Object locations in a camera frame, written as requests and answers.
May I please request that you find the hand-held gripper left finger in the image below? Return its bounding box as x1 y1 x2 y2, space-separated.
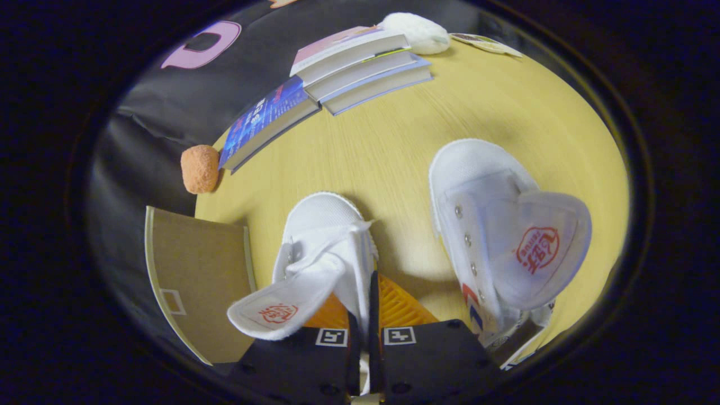
228 292 361 401

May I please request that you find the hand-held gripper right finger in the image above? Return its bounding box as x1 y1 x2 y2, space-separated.
368 270 501 402

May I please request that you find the brown cardboard storage box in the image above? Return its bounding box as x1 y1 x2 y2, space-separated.
145 206 257 366

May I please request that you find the white canvas shoe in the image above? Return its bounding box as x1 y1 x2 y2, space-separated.
227 192 379 341
429 138 592 366

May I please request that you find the orange fuzzy ball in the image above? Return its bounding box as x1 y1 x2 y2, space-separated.
181 145 221 195

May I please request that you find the black backdrop cloth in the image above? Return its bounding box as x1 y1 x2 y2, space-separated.
84 0 406 361

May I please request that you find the white book with yellow tab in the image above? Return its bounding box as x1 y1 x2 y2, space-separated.
304 48 431 103

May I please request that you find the white divided snack tray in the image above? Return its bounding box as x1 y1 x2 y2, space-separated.
450 33 524 58

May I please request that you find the white plush toy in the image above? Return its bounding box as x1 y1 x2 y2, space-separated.
377 12 451 56

